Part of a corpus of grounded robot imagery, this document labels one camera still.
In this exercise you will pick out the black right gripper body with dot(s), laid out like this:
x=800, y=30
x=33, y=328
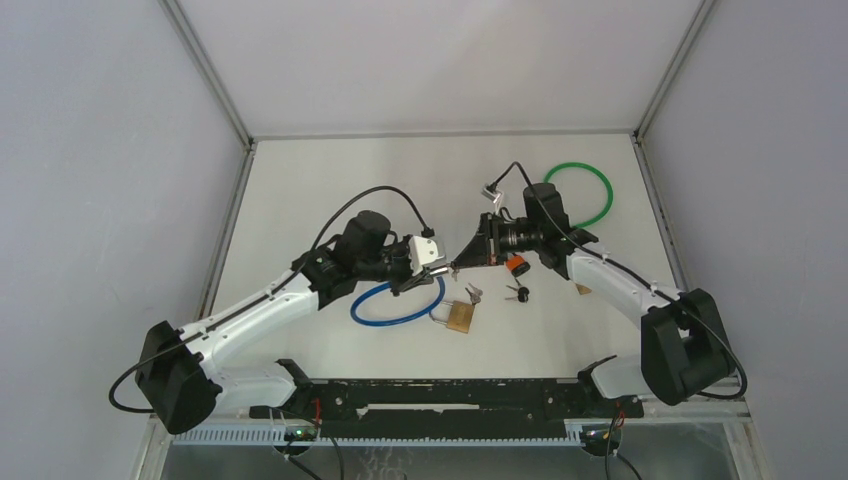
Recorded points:
x=500, y=241

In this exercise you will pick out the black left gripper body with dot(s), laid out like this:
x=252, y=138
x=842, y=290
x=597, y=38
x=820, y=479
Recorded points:
x=400, y=268

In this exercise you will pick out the orange black key fob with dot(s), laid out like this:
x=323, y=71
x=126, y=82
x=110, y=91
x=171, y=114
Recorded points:
x=517, y=266

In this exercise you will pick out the large brass padlock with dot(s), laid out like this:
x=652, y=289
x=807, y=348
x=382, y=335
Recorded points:
x=454, y=315

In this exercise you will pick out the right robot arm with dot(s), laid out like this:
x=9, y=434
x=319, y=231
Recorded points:
x=684, y=349

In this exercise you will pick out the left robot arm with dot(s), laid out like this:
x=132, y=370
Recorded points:
x=183, y=372

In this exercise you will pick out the black-headed key bunch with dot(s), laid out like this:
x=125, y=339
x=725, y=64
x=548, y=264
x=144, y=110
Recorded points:
x=521, y=293

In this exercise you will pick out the large padlock silver keys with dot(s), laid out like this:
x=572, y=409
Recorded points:
x=475, y=294

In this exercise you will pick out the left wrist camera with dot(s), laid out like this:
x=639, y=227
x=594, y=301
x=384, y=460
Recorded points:
x=426, y=253

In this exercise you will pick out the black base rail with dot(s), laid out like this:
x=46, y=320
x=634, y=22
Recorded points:
x=448, y=405

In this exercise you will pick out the white slotted cable duct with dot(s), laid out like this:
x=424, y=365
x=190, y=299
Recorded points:
x=282, y=435

